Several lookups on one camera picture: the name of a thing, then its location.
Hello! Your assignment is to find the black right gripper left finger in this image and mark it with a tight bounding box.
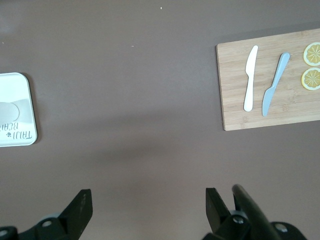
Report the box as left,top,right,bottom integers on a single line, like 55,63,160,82
0,189,94,240

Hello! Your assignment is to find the cream tray with bear print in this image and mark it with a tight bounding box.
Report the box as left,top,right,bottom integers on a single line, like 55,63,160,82
0,72,38,148

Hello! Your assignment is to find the grey plastic knife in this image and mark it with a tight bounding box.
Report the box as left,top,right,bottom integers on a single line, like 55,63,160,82
261,52,291,118

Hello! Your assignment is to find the wooden cutting board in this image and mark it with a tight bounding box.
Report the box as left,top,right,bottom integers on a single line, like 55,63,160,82
215,27,320,132

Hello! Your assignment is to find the white plastic knife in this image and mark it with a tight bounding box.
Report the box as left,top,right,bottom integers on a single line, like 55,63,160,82
243,45,259,112

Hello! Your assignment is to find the yellow lemon slice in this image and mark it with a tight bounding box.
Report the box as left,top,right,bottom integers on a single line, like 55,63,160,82
300,67,320,91
303,42,320,66

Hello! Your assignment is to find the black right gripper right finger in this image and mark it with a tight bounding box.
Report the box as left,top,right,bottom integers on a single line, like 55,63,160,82
203,187,307,240

